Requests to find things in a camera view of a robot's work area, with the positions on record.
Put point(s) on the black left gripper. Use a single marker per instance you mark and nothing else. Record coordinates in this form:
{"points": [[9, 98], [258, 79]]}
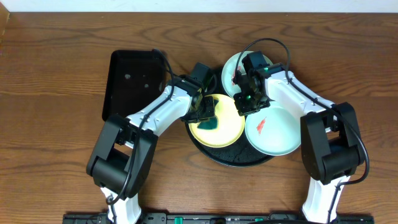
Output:
{"points": [[203, 111]]}

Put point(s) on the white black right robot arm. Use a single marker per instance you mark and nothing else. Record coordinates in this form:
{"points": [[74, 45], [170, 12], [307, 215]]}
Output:
{"points": [[331, 146]]}

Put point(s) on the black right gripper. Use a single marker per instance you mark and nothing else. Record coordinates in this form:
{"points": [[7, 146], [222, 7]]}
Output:
{"points": [[243, 109]]}

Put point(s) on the green plate, far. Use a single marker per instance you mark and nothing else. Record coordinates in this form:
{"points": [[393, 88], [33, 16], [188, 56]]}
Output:
{"points": [[228, 73]]}

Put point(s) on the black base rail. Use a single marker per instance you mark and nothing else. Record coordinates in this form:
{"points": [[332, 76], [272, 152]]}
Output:
{"points": [[162, 218]]}

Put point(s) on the green plate, near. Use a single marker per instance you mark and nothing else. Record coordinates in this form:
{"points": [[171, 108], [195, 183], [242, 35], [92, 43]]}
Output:
{"points": [[273, 131]]}

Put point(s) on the green plate,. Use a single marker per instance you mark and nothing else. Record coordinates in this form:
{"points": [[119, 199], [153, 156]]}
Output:
{"points": [[273, 131], [228, 73]]}

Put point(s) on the rectangular black tray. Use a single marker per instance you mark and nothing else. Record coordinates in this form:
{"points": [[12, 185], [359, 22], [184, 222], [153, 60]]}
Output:
{"points": [[135, 79]]}

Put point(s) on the green yellow sponge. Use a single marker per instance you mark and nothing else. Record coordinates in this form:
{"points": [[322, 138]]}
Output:
{"points": [[209, 123]]}

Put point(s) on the round black tray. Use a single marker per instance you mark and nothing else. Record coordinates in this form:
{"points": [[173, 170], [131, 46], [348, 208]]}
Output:
{"points": [[238, 154]]}

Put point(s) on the yellow plate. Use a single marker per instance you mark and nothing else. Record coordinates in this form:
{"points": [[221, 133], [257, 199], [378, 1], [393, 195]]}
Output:
{"points": [[230, 125]]}

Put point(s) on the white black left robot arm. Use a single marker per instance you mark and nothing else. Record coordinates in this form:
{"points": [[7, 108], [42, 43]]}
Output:
{"points": [[122, 156]]}

